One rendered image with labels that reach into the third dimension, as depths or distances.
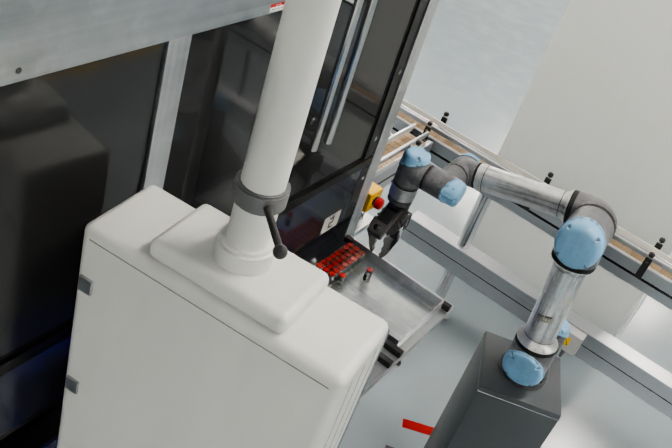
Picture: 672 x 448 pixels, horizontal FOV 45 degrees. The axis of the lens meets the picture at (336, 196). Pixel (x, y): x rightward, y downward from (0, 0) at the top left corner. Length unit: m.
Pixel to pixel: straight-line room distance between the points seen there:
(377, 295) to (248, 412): 1.13
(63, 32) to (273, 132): 0.33
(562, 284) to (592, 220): 0.19
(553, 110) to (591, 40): 0.34
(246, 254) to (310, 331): 0.16
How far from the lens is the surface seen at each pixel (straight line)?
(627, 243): 3.07
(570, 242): 2.09
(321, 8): 1.06
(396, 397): 3.43
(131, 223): 1.40
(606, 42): 3.51
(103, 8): 1.27
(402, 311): 2.43
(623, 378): 3.33
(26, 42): 1.21
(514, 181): 2.27
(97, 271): 1.42
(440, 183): 2.20
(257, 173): 1.19
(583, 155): 3.66
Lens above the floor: 2.43
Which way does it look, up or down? 34 degrees down
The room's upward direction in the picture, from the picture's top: 19 degrees clockwise
